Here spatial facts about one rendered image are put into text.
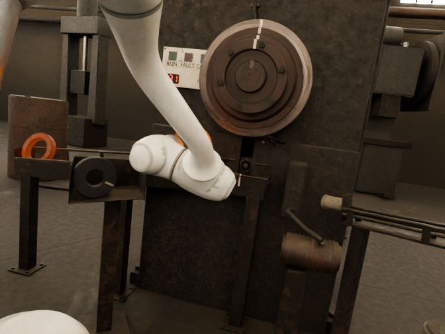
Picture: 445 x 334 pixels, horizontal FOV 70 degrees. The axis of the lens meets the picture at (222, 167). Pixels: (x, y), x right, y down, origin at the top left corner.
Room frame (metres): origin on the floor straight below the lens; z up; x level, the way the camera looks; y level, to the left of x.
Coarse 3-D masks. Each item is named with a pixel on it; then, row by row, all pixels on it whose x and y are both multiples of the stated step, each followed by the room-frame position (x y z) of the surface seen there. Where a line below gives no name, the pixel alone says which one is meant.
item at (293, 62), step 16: (240, 32) 1.35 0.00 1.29; (256, 32) 1.34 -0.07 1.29; (272, 32) 1.33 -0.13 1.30; (224, 48) 1.35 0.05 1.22; (288, 48) 1.31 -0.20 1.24; (208, 64) 1.38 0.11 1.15; (288, 64) 1.29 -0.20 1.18; (208, 80) 1.38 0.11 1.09; (288, 80) 1.29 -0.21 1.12; (288, 96) 1.29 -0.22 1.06; (224, 112) 1.36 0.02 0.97; (240, 112) 1.33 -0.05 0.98; (272, 112) 1.30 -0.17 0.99; (288, 112) 1.31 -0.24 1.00; (256, 128) 1.33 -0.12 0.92
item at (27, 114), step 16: (16, 96) 3.30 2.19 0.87; (16, 112) 3.28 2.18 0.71; (32, 112) 3.29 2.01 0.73; (48, 112) 3.37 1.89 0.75; (64, 112) 3.55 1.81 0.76; (16, 128) 3.28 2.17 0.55; (32, 128) 3.29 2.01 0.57; (48, 128) 3.37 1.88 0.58; (64, 128) 3.55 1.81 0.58; (16, 144) 3.28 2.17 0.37; (64, 144) 3.58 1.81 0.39; (16, 176) 3.28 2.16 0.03
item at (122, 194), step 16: (80, 160) 1.26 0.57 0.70; (112, 160) 1.31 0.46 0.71; (128, 160) 1.34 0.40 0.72; (96, 176) 1.29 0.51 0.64; (128, 176) 1.34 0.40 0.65; (144, 176) 1.19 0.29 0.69; (112, 192) 1.23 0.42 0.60; (128, 192) 1.24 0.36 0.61; (144, 192) 1.17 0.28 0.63; (112, 208) 1.19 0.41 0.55; (112, 224) 1.19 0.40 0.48; (112, 240) 1.20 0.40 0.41; (112, 256) 1.20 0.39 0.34; (112, 272) 1.20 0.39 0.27; (112, 288) 1.20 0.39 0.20; (112, 304) 1.20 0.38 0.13; (80, 320) 1.24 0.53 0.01; (96, 320) 1.22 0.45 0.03; (112, 320) 1.27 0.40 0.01
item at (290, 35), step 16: (224, 32) 1.39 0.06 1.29; (288, 32) 1.33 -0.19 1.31; (208, 48) 1.40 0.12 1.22; (304, 48) 1.32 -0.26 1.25; (304, 64) 1.32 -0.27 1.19; (304, 80) 1.31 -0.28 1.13; (208, 96) 1.40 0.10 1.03; (304, 96) 1.31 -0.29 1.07; (224, 128) 1.38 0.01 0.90; (240, 128) 1.36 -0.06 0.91; (272, 128) 1.33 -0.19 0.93
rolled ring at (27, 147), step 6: (30, 138) 1.66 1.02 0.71; (36, 138) 1.66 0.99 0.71; (42, 138) 1.65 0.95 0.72; (48, 138) 1.64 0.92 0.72; (24, 144) 1.66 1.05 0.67; (30, 144) 1.66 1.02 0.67; (48, 144) 1.63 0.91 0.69; (54, 144) 1.64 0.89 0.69; (24, 150) 1.64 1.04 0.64; (30, 150) 1.67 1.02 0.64; (48, 150) 1.61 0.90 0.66; (54, 150) 1.63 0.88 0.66; (24, 156) 1.63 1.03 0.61; (30, 156) 1.65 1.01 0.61; (42, 156) 1.61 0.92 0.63; (48, 156) 1.60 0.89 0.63
